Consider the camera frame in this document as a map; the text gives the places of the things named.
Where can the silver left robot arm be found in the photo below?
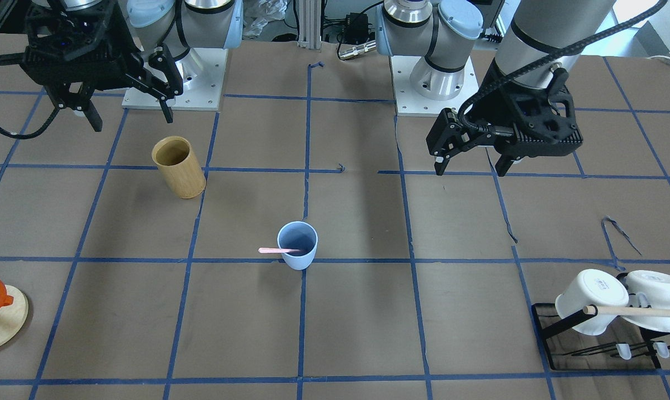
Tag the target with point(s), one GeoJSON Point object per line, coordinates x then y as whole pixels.
{"type": "Point", "coordinates": [542, 36]}

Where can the black wire mug rack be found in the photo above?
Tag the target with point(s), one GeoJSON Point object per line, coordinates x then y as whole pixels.
{"type": "Point", "coordinates": [597, 343]}

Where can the bamboo chopstick holder cup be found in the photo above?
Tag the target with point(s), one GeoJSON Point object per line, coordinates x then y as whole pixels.
{"type": "Point", "coordinates": [176, 161]}

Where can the light blue plastic cup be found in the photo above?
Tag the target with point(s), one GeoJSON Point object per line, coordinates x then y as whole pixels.
{"type": "Point", "coordinates": [301, 237]}

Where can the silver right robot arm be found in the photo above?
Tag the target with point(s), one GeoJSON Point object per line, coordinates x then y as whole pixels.
{"type": "Point", "coordinates": [181, 25]}

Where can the black power brick background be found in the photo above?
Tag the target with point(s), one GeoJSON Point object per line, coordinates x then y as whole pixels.
{"type": "Point", "coordinates": [356, 30]}

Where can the pink chopstick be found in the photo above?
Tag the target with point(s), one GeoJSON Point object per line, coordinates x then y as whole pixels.
{"type": "Point", "coordinates": [265, 250]}

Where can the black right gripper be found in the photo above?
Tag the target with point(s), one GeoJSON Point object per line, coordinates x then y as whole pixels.
{"type": "Point", "coordinates": [125, 54]}

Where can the aluminium frame post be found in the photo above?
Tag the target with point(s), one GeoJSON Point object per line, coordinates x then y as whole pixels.
{"type": "Point", "coordinates": [309, 15]}

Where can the wooden rack handle rod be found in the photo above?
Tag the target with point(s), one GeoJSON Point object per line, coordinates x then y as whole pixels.
{"type": "Point", "coordinates": [593, 310]}

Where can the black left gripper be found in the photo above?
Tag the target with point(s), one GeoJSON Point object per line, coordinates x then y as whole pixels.
{"type": "Point", "coordinates": [491, 108]}

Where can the white mug near rack end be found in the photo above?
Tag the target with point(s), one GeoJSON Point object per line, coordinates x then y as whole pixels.
{"type": "Point", "coordinates": [591, 287]}

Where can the silver connector plug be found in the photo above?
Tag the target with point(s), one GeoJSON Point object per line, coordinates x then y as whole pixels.
{"type": "Point", "coordinates": [357, 50]}

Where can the white mug far rack side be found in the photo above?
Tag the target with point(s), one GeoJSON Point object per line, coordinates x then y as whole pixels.
{"type": "Point", "coordinates": [649, 289]}

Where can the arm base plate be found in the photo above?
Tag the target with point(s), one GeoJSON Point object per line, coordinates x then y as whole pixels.
{"type": "Point", "coordinates": [196, 80]}
{"type": "Point", "coordinates": [422, 91]}

